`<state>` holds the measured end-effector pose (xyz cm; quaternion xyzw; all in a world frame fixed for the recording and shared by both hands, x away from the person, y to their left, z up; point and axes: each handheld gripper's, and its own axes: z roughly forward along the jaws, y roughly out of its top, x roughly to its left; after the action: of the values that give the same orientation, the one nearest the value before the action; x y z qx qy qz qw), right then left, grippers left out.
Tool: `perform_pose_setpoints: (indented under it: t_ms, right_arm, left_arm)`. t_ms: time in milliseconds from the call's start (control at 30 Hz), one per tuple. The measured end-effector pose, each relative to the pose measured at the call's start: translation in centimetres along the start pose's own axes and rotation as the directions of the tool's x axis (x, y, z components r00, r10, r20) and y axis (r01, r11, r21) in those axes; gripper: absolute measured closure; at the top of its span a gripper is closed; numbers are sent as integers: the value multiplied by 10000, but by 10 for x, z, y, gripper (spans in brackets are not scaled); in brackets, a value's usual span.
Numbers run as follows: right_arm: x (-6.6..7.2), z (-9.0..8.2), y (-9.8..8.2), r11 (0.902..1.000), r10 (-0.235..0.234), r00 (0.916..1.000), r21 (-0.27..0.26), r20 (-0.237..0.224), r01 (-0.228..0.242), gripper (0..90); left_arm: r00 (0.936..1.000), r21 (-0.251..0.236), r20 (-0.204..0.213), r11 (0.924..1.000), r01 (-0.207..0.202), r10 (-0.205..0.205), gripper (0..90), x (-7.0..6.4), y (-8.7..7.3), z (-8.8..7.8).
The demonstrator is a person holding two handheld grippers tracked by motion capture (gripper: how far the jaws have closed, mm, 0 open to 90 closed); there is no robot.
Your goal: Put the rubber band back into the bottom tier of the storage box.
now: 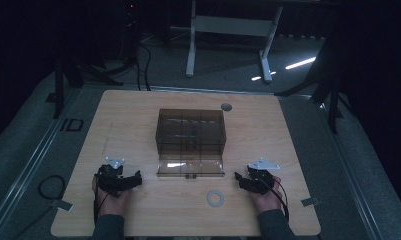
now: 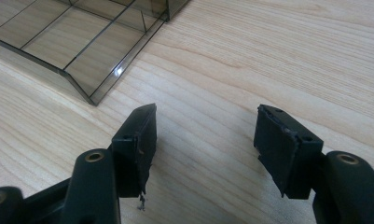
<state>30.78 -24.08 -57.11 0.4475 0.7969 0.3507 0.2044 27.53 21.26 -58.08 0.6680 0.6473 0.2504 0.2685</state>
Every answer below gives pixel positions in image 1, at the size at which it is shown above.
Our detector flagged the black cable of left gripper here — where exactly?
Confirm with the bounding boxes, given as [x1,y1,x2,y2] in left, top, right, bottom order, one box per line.
[93,191,110,224]

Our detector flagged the person's left hand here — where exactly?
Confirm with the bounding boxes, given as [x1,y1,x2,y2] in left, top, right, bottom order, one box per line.
[91,174,132,218]

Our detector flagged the black tripod with red light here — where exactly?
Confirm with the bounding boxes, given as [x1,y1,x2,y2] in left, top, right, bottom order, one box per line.
[101,1,152,92]

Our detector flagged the grey tape strip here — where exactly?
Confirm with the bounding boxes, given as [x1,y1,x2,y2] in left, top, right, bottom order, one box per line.
[300,197,321,207]
[51,199,74,212]

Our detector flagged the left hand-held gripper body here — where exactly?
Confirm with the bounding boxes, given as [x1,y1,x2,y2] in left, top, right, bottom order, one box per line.
[95,156,134,198]

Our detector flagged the white desk frame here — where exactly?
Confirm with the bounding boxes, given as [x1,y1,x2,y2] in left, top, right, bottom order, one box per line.
[185,0,286,84]

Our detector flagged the grey tape ring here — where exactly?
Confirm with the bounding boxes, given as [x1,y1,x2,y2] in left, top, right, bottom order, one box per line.
[206,189,225,208]

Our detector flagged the black floor cable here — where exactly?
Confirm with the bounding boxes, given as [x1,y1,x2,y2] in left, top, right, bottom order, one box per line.
[11,174,67,239]

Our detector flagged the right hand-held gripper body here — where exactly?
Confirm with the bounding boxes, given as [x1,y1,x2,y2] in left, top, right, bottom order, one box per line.
[244,157,281,196]

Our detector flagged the person's right hand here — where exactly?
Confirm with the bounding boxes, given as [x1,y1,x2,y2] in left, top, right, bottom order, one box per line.
[248,175,284,214]

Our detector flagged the black metal stand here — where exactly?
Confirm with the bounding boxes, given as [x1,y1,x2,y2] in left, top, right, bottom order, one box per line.
[274,19,352,135]
[44,49,124,120]

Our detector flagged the brown transparent storage box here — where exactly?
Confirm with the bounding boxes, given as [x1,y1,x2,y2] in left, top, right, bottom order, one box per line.
[154,108,227,178]

